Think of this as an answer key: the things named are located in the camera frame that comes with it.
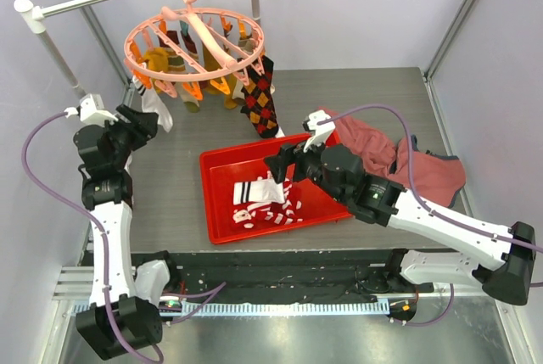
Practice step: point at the red santa sock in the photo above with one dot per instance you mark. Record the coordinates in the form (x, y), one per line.
(243, 219)

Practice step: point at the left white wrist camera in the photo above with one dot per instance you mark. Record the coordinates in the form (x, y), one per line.
(91, 111)

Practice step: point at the pink round clip hanger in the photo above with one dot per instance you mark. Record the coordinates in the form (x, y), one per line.
(182, 32)

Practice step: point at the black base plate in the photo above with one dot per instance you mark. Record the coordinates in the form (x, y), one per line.
(290, 277)

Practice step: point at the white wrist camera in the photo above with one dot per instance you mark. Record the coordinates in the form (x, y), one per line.
(320, 126)
(91, 111)

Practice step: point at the black argyle sock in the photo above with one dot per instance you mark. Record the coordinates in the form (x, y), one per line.
(248, 45)
(258, 100)

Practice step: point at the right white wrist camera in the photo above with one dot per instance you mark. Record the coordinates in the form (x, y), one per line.
(320, 126)

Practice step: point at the red plastic tray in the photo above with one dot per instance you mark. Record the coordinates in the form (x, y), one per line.
(222, 168)

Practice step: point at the white black striped sock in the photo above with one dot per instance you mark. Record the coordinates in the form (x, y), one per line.
(151, 102)
(263, 190)

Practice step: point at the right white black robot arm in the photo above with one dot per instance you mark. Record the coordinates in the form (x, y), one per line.
(497, 259)

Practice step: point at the red white striped sock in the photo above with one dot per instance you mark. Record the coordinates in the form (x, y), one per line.
(262, 211)
(287, 212)

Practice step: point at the pink crumpled garment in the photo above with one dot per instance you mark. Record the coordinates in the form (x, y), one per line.
(438, 178)

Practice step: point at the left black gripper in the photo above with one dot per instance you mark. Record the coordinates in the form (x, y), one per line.
(143, 123)

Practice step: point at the white slotted cable duct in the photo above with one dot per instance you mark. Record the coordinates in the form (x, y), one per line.
(381, 307)

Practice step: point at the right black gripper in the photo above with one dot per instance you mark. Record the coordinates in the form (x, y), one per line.
(289, 159)

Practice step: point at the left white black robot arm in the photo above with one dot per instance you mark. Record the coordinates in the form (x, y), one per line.
(124, 302)

